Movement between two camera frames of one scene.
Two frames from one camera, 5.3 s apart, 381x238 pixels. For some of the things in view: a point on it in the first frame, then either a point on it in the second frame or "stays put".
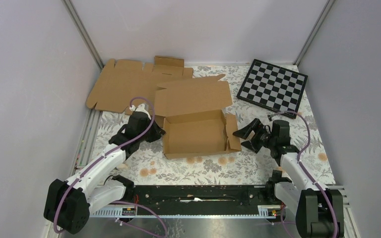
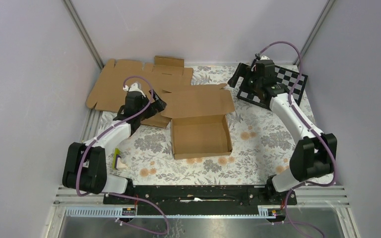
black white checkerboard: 274,88 stays put
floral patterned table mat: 148,165 stays put
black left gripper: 158,133 -> 158,105
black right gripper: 255,125 -> 242,70
